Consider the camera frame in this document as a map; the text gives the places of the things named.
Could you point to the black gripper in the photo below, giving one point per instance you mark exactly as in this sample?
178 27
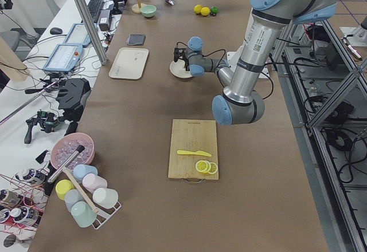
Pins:
187 63

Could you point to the cream round plate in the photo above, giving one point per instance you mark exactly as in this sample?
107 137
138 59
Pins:
178 69

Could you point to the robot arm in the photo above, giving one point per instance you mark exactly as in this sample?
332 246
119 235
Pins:
239 103

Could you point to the cream rabbit tray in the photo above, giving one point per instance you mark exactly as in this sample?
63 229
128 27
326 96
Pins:
129 63

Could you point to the yellow lemon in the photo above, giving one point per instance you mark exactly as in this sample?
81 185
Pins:
205 11
197 9

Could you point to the folded grey cloth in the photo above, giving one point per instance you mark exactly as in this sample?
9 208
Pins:
136 39

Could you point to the mint green bowl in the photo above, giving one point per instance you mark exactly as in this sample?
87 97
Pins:
148 11

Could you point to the green lime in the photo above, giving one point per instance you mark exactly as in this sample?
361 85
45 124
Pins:
213 10

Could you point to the bamboo cutting board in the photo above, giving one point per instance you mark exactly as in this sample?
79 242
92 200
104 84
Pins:
192 135

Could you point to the black keyboard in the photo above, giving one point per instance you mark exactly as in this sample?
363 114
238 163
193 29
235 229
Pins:
95 8

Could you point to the yellow plastic knife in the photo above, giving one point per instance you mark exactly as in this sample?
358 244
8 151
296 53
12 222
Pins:
198 153

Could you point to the teach pendant tablet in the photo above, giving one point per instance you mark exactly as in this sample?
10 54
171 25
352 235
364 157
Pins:
78 35
63 58

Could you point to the lemon slice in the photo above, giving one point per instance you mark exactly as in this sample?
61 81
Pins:
213 168
203 166

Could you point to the black computer mouse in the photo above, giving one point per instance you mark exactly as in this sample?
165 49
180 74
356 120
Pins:
56 31

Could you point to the steel black-tipped muddler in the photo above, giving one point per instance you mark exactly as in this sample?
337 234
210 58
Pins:
69 160

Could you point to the pink bowl of ice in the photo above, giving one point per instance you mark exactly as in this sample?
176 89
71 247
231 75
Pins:
68 145

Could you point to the blue cup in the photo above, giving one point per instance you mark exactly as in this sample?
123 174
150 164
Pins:
81 170

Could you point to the pink cup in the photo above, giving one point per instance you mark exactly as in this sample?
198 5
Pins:
92 182

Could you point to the white cup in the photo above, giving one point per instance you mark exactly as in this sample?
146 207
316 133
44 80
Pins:
105 197

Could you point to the white cup rack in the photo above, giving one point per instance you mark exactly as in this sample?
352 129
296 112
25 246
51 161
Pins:
103 214

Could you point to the yellow cup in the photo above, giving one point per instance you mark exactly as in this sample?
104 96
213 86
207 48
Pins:
62 187

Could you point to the grey cup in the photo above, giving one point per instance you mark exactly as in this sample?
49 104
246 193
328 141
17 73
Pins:
72 197

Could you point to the mint cup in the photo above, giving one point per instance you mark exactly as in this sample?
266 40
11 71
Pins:
83 214

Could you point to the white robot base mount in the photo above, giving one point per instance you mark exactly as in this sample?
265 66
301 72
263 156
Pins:
234 56

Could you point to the aluminium frame post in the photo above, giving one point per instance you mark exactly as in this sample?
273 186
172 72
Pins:
92 32

